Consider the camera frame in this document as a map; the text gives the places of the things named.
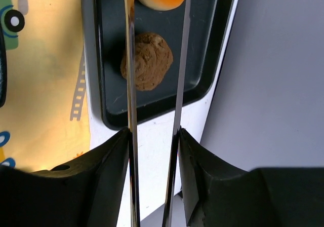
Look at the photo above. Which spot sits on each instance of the teal square plate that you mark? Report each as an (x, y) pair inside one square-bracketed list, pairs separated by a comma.
[(3, 78)]

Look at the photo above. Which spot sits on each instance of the brown chocolate muffin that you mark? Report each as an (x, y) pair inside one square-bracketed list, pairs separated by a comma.
[(153, 58)]

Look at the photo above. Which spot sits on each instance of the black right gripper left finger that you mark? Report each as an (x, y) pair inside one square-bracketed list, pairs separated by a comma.
[(85, 191)]

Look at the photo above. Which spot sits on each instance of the black baking tray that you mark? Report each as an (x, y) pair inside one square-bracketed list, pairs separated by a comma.
[(208, 24)]

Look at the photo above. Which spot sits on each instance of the yellow vehicle print placemat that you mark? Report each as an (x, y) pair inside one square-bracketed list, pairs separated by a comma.
[(44, 120)]

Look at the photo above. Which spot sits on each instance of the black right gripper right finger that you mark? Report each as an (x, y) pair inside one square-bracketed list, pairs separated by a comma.
[(216, 193)]

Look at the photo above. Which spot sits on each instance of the metal tongs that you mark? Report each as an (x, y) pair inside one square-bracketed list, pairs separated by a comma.
[(132, 115)]

